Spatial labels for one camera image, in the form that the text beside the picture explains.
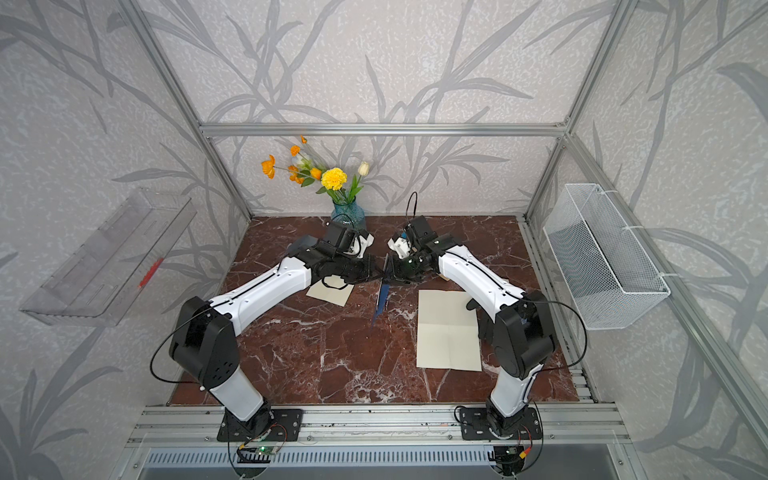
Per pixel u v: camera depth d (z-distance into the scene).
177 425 0.76
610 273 0.60
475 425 0.73
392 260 0.74
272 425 0.71
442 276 0.60
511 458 0.76
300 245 1.11
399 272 0.73
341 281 0.79
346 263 0.72
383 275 0.82
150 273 0.65
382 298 0.79
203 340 0.44
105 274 0.67
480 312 0.94
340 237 0.67
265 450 0.70
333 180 0.87
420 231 0.68
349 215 1.06
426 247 0.63
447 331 0.91
